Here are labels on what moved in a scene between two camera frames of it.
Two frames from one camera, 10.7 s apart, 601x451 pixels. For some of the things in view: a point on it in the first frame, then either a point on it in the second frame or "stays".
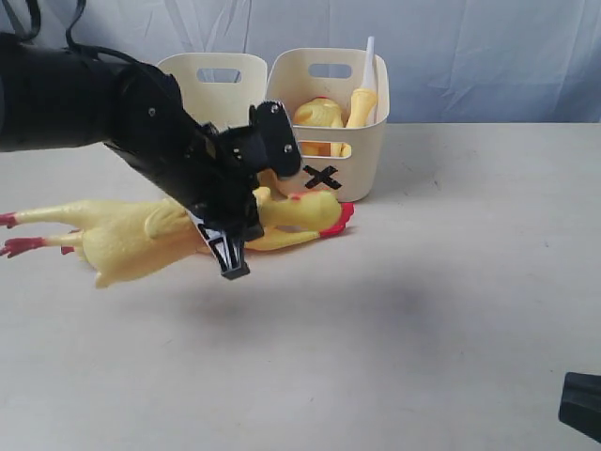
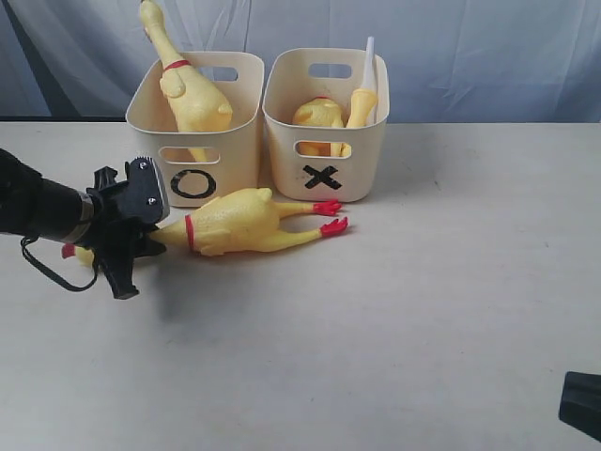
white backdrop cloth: (450, 61) stays
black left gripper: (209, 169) to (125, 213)
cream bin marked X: (346, 161) stays
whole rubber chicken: (120, 239) to (195, 103)
